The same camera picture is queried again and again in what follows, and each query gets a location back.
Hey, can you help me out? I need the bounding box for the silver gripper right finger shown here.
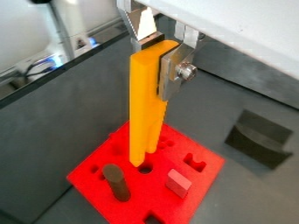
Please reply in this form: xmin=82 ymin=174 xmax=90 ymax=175
xmin=157 ymin=22 xmax=200 ymax=102

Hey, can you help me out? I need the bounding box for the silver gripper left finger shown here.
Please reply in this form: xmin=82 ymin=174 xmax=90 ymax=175
xmin=116 ymin=0 xmax=164 ymax=53

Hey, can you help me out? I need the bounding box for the yellow two-pronged square-circle object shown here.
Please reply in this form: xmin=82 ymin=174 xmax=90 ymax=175
xmin=129 ymin=40 xmax=177 ymax=167

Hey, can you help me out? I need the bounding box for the black curved regrasp stand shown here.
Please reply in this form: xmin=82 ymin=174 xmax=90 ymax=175
xmin=225 ymin=110 xmax=292 ymax=170

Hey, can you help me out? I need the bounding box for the red square peg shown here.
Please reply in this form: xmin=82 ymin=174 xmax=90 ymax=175
xmin=165 ymin=169 xmax=192 ymax=199

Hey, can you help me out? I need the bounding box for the red fixture base block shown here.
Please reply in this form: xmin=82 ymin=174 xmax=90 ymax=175
xmin=68 ymin=125 xmax=224 ymax=224

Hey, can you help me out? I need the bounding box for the dark brown cylinder peg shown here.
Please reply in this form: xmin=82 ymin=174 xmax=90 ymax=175
xmin=102 ymin=164 xmax=130 ymax=202

